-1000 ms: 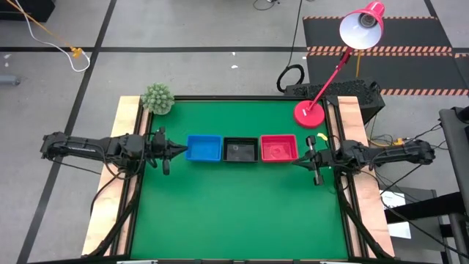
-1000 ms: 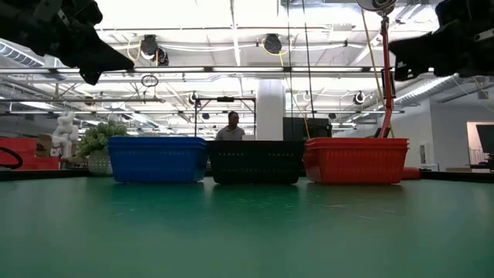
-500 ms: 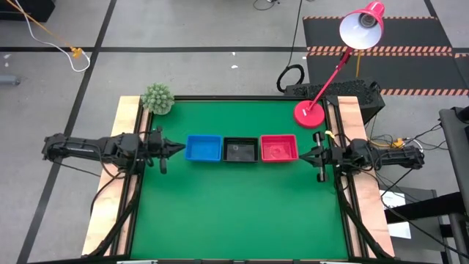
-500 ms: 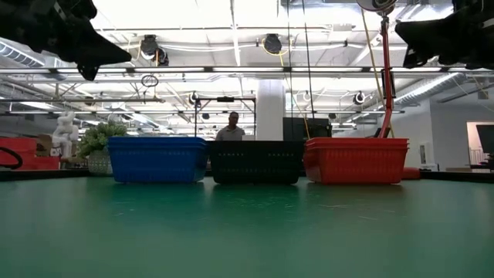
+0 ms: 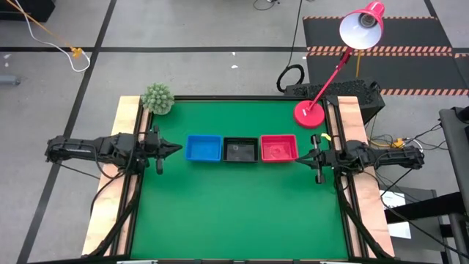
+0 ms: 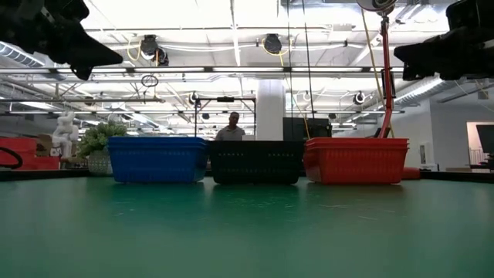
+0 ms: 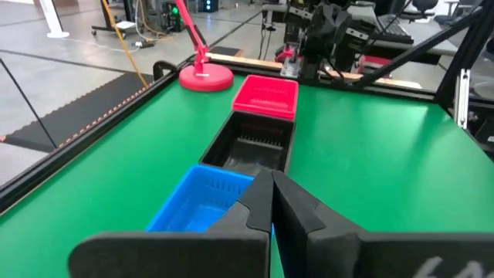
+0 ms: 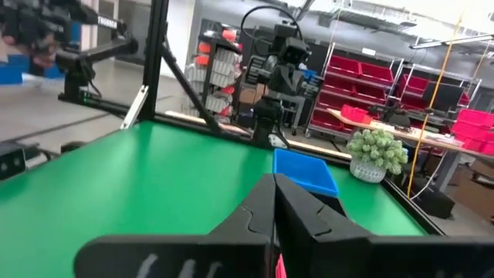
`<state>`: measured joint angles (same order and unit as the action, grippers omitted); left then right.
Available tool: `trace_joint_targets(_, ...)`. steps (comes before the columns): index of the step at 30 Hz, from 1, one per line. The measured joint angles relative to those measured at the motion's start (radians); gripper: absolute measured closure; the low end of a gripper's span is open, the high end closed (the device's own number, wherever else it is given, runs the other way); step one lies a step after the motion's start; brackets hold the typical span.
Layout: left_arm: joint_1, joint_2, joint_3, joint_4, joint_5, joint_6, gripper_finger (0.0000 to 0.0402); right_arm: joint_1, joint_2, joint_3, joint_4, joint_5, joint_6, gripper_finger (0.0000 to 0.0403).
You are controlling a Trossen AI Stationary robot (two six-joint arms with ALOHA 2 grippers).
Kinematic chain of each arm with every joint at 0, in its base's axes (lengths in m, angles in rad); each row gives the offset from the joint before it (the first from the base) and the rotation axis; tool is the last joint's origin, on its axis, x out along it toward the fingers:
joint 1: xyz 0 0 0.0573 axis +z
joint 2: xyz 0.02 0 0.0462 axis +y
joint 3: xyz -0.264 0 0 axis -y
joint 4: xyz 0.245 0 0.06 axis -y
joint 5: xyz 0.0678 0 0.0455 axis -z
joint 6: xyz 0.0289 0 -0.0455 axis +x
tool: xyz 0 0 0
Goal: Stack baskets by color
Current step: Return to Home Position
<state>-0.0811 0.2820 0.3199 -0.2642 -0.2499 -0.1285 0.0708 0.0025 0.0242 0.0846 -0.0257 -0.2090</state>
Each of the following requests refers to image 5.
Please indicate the black slotted plastic basket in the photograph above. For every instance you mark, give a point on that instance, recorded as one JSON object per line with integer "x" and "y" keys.
{"x": 240, "y": 150}

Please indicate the blue plastic basket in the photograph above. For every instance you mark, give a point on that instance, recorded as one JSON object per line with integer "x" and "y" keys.
{"x": 203, "y": 147}

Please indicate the black perforated case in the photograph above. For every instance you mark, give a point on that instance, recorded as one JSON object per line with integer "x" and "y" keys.
{"x": 348, "y": 89}

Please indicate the black mat with striped edges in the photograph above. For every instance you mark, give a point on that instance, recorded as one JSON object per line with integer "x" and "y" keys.
{"x": 403, "y": 71}
{"x": 403, "y": 33}

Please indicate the black metal table frame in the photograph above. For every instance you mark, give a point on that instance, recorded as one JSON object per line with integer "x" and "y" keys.
{"x": 238, "y": 98}

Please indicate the green table mat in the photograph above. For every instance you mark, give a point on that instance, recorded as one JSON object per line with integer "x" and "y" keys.
{"x": 238, "y": 201}

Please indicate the white paper sheet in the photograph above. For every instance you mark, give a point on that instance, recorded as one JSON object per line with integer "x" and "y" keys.
{"x": 397, "y": 229}

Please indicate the yellow tape tag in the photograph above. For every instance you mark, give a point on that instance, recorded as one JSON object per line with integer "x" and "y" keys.
{"x": 326, "y": 137}

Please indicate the wooden table side board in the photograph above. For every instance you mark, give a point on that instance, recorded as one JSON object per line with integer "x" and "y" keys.
{"x": 372, "y": 220}
{"x": 110, "y": 220}

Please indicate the dark grey equipment stand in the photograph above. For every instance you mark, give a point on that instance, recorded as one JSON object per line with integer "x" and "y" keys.
{"x": 456, "y": 146}

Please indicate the black box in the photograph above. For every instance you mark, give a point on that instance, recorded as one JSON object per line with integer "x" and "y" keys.
{"x": 25, "y": 9}

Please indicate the grey metal foot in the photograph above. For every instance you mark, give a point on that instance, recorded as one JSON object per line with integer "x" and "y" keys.
{"x": 9, "y": 80}

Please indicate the green artificial succulent plant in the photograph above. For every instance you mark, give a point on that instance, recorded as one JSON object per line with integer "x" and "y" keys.
{"x": 157, "y": 99}

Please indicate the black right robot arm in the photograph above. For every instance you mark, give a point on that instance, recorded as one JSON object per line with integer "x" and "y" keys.
{"x": 384, "y": 157}

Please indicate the red desk lamp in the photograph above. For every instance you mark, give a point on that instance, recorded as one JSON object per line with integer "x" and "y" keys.
{"x": 309, "y": 115}

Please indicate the red slotted plastic basket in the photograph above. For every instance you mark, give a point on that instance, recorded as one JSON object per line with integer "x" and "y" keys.
{"x": 278, "y": 148}

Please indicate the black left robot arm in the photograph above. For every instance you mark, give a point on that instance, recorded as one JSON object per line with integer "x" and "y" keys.
{"x": 91, "y": 148}

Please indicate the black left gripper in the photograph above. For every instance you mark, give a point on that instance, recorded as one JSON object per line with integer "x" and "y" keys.
{"x": 155, "y": 148}

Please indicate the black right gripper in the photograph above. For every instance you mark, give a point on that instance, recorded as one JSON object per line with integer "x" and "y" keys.
{"x": 324, "y": 159}

